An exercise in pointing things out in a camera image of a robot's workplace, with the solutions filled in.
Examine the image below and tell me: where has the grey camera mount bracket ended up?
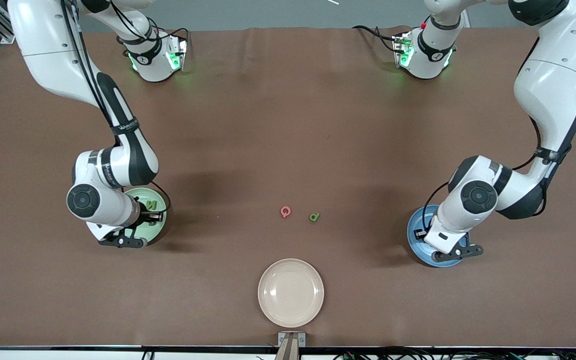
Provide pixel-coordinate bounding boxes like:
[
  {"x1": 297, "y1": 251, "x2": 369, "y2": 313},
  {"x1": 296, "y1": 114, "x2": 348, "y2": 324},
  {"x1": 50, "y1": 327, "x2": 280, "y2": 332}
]
[{"x1": 275, "y1": 331, "x2": 307, "y2": 360}]

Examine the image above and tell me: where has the light green plate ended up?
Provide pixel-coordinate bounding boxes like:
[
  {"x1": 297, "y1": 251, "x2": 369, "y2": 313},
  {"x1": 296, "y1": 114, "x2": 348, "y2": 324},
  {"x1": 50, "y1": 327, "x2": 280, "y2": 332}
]
[{"x1": 118, "y1": 187, "x2": 168, "y2": 247}]

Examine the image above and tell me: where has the blue plate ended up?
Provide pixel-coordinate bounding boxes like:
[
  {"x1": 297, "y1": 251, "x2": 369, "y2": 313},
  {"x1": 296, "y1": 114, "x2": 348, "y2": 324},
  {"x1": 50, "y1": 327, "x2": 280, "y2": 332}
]
[{"x1": 407, "y1": 204, "x2": 471, "y2": 268}]

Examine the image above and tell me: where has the brown table cover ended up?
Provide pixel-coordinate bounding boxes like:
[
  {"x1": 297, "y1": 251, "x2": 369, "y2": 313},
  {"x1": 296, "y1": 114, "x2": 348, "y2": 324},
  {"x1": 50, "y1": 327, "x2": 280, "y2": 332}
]
[{"x1": 0, "y1": 26, "x2": 576, "y2": 349}]

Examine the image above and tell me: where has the beige plate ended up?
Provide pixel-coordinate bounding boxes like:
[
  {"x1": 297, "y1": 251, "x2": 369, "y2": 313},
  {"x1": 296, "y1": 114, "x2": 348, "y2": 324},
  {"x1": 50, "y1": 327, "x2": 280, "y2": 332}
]
[{"x1": 258, "y1": 258, "x2": 325, "y2": 329}]

